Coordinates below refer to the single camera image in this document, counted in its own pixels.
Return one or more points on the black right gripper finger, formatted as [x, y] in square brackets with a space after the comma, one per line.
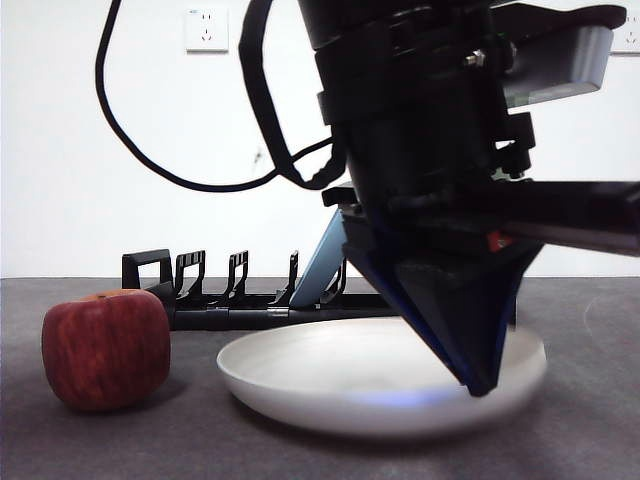
[385, 270]
[465, 310]

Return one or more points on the cream yellow plate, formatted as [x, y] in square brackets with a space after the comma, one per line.
[325, 360]

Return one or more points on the red apple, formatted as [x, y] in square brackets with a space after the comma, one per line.
[105, 350]

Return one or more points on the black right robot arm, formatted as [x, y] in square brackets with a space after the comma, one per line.
[400, 100]

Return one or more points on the light blue plate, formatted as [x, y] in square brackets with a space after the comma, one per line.
[320, 265]

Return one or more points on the black plate rack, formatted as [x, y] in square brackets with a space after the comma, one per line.
[225, 317]

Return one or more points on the pale grey camera box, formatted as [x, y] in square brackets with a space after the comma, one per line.
[575, 55]

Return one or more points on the white wall socket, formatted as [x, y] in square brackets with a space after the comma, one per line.
[627, 42]
[207, 30]

